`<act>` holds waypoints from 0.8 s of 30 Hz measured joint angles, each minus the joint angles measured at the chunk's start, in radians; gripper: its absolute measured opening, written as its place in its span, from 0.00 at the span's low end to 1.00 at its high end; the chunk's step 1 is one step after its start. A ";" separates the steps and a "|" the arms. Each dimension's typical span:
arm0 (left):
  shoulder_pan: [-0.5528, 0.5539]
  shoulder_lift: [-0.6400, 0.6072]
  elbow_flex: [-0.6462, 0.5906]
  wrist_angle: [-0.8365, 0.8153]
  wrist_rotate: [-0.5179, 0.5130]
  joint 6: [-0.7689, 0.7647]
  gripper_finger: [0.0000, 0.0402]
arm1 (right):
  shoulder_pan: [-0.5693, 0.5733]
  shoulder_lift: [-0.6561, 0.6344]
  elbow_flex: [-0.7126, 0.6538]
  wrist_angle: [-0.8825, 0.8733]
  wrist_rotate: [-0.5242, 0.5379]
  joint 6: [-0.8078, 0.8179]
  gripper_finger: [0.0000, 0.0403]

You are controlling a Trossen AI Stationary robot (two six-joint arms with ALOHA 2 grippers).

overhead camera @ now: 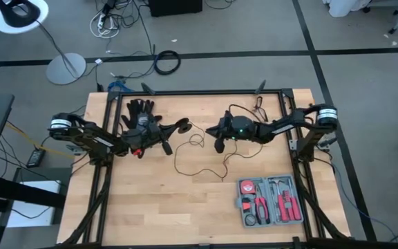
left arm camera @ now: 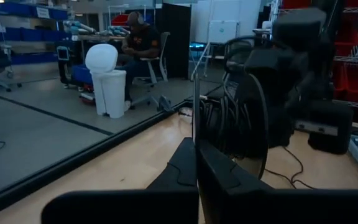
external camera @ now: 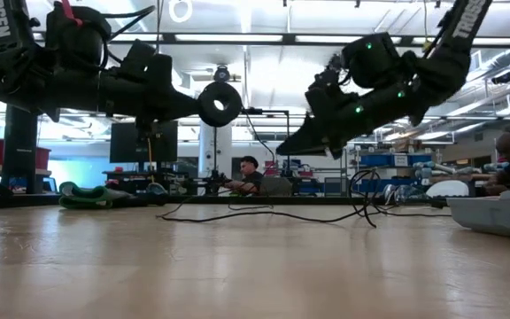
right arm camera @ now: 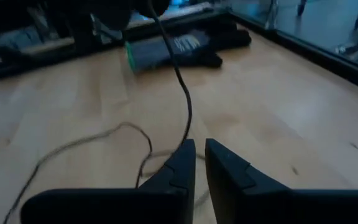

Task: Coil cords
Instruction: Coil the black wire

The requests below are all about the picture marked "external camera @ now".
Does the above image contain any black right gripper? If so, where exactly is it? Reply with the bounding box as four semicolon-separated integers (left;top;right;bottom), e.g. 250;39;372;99
275;92;413;160

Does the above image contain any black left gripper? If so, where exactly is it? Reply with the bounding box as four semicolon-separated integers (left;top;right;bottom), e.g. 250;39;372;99
97;51;201;132

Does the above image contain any thin black cord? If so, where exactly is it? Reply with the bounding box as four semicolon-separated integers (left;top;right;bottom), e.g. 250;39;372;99
156;108;452;229

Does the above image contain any grey laptop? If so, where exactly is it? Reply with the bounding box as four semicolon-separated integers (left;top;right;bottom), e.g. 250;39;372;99
259;176;292;198

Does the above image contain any white column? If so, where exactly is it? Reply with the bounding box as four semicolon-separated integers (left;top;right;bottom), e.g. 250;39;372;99
197;126;234;179

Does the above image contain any person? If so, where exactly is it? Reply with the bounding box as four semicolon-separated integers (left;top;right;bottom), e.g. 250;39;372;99
224;155;265;196

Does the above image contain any shelf with blue bins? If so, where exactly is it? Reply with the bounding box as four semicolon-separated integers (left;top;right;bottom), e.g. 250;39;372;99
352;148;436;196

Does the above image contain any black monitor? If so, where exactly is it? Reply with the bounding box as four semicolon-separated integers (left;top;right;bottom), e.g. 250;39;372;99
109;120;180;164

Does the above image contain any black framed ceiling light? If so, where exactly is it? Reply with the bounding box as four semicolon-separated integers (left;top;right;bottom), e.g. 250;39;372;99
161;32;510;49

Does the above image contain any silver blue bundle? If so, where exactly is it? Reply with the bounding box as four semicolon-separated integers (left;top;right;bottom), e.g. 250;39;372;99
381;183;415;206

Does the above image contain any black green work glove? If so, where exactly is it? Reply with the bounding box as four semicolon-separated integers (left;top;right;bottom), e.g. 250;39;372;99
58;179;135;203
58;197;167;210

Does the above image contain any wooden work table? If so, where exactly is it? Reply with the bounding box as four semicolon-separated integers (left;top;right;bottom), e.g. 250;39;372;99
427;173;504;196

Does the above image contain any grey plastic tool case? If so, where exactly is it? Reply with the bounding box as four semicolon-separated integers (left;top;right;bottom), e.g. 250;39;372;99
445;189;510;243

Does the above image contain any black overhead camera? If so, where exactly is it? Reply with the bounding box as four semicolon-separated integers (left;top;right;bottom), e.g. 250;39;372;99
213;65;232;83

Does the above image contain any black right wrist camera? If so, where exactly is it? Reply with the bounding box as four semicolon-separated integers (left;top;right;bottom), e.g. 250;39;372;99
305;55;359;115

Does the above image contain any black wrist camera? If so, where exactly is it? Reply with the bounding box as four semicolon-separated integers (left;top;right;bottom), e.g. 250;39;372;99
119;38;158;83
305;55;359;115

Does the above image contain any black metal frame stand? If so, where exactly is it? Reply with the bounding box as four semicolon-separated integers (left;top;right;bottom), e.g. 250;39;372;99
212;107;291;196

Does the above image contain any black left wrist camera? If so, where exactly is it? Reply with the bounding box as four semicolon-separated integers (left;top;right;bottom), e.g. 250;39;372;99
119;38;158;83

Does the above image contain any black table frame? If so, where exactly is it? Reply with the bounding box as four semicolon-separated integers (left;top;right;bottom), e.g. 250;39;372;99
0;193;450;210

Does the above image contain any white hanging ring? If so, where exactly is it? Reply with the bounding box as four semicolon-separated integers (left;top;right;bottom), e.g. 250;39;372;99
168;0;194;24

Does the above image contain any red strap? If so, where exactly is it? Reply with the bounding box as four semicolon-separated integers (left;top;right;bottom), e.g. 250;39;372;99
59;0;84;27

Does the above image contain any black vertical post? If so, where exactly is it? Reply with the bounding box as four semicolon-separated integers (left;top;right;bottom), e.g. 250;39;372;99
1;105;40;195

